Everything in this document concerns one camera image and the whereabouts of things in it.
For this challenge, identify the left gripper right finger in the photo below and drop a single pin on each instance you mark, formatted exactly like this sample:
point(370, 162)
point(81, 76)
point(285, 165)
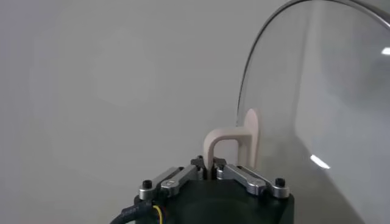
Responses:
point(250, 181)

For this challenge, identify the round glass pot lid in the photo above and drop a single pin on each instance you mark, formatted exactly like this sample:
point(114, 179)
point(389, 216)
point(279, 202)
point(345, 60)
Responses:
point(231, 134)

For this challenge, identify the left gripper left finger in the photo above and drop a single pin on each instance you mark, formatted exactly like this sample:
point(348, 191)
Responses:
point(176, 179)

